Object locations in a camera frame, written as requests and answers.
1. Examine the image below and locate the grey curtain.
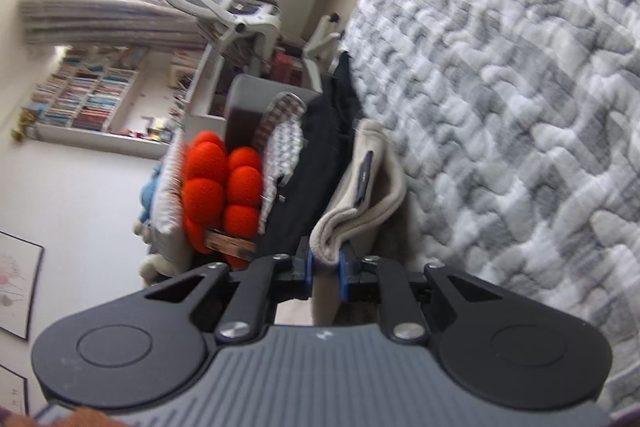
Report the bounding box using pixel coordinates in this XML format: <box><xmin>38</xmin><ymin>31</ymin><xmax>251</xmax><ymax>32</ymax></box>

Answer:
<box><xmin>20</xmin><ymin>0</ymin><xmax>205</xmax><ymax>49</ymax></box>

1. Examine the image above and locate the framed wall picture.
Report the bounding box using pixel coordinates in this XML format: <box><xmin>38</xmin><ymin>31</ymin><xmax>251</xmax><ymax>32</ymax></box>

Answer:
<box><xmin>0</xmin><ymin>232</ymin><xmax>44</xmax><ymax>341</ymax></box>

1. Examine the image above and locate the orange bumpy plush cushion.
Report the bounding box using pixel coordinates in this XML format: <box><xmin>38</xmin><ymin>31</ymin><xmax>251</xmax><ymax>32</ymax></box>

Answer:
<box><xmin>181</xmin><ymin>131</ymin><xmax>262</xmax><ymax>270</ymax></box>

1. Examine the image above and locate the grey sofa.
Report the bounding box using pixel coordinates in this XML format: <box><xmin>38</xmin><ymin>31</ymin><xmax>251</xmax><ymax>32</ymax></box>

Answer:
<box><xmin>224</xmin><ymin>74</ymin><xmax>319</xmax><ymax>150</ymax></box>

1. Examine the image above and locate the white office chair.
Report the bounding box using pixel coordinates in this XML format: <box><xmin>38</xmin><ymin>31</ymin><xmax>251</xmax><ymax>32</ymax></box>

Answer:
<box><xmin>163</xmin><ymin>0</ymin><xmax>341</xmax><ymax>91</ymax></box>

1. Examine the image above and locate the white pillow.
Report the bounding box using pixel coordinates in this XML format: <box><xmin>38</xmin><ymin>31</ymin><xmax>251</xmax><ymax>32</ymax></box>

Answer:
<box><xmin>151</xmin><ymin>130</ymin><xmax>186</xmax><ymax>236</ymax></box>

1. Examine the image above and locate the black and beige garment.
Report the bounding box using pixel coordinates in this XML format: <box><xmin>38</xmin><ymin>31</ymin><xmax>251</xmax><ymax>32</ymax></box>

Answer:
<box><xmin>257</xmin><ymin>51</ymin><xmax>409</xmax><ymax>327</ymax></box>

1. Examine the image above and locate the black smartphone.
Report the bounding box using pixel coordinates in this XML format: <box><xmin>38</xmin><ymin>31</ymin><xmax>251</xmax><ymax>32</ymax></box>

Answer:
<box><xmin>205</xmin><ymin>229</ymin><xmax>256</xmax><ymax>261</ymax></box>

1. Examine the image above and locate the white plush toy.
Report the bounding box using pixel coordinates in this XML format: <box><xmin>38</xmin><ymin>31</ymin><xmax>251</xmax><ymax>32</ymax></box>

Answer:
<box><xmin>132</xmin><ymin>221</ymin><xmax>193</xmax><ymax>287</ymax></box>

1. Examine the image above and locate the grey white quilted blanket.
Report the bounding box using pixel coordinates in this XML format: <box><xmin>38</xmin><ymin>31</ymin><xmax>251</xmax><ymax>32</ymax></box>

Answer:
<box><xmin>338</xmin><ymin>0</ymin><xmax>639</xmax><ymax>426</ymax></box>

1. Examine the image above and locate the white bookshelf desk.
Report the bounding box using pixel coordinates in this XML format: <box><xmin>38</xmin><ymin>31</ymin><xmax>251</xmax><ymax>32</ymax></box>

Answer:
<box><xmin>23</xmin><ymin>46</ymin><xmax>246</xmax><ymax>159</ymax></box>

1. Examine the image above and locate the person's right hand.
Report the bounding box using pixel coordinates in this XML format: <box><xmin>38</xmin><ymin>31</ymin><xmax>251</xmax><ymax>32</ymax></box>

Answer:
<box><xmin>0</xmin><ymin>405</ymin><xmax>116</xmax><ymax>427</ymax></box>

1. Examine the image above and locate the blue plush toy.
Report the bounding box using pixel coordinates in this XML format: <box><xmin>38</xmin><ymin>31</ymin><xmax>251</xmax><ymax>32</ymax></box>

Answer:
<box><xmin>139</xmin><ymin>164</ymin><xmax>162</xmax><ymax>225</ymax></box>

